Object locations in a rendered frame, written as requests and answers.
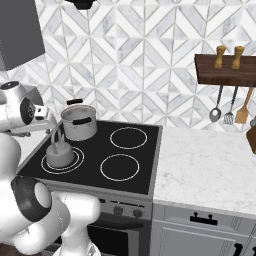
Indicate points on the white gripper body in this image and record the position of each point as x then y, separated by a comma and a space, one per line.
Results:
50, 122

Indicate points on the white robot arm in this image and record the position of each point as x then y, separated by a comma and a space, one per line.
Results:
20, 206

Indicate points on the grey kettle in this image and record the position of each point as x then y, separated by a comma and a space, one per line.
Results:
60, 156

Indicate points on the black hob stove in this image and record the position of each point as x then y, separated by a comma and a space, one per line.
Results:
110, 156

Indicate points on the grey stove knob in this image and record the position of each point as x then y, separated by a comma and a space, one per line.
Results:
118, 210
137, 213

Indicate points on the grey range hood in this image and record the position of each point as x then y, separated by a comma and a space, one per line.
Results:
18, 33

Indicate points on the black oven door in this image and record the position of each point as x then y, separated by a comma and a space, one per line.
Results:
113, 238

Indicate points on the grey hanging ladle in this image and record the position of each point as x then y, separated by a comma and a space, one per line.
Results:
215, 114

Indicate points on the grey hanging slotted spatula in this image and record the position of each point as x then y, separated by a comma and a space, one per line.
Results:
229, 117

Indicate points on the wooden pepper mill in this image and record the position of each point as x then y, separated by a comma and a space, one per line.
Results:
238, 58
220, 58

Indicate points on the grey cupboard door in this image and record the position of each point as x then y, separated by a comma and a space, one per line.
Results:
196, 241

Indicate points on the wooden hanging spatula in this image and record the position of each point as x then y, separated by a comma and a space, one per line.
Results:
242, 115

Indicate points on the brown wooden block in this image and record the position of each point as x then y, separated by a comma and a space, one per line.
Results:
252, 138

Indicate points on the grey drawer front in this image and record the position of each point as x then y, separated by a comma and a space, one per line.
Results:
233, 220

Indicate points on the dark wooden wall shelf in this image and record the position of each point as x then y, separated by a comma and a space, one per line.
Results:
226, 75

